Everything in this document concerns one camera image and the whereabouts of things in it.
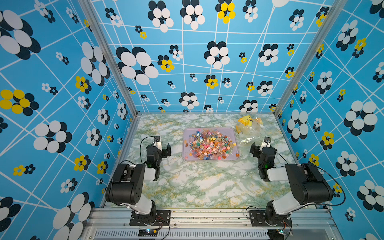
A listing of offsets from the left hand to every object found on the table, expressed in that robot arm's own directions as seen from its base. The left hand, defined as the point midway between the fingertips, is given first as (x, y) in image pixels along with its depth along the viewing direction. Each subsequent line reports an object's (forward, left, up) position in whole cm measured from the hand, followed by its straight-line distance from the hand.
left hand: (162, 142), depth 94 cm
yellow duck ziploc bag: (+10, -57, 0) cm, 57 cm away
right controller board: (-46, -59, -8) cm, 76 cm away
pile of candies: (0, -31, -3) cm, 31 cm away
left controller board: (-46, +2, -11) cm, 47 cm away
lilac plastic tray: (+15, -46, -7) cm, 49 cm away
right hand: (-1, -65, 0) cm, 65 cm away
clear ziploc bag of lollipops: (+19, -67, -2) cm, 70 cm away
